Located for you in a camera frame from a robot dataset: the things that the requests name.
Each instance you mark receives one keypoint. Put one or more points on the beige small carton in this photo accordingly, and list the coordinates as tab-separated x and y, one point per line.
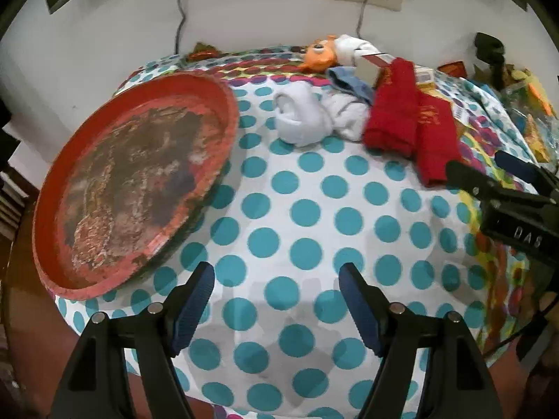
369	70

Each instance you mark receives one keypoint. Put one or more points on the polka dot tablecloth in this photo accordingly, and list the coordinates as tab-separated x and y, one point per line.
305	209

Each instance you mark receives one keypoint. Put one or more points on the orange toy figure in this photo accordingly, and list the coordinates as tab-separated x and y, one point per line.
316	54

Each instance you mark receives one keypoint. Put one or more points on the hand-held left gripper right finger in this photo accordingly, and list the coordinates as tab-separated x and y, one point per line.
361	310

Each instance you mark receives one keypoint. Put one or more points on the dark wooden furniture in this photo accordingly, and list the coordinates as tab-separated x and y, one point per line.
11	161

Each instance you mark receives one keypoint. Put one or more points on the black clamp stand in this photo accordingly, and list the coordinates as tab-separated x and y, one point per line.
489	52

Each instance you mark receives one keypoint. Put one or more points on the red round tray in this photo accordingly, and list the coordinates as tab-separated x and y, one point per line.
131	183

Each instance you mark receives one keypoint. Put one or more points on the bag of colourful things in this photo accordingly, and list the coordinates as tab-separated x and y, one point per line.
533	109

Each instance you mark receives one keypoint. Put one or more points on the white sock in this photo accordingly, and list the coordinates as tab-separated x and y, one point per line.
299	113
351	48
349	115

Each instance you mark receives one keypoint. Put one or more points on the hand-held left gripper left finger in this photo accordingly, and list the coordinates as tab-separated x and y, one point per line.
194	310

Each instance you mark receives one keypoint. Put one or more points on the red candy wrapper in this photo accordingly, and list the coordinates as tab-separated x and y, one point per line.
201	51

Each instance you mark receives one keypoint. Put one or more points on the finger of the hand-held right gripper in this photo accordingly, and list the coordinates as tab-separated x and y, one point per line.
517	166
489	185

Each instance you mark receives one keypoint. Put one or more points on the red packet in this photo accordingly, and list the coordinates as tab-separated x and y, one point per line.
450	69

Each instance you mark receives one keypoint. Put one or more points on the blue-grey towel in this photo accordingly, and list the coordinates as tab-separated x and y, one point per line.
351	83

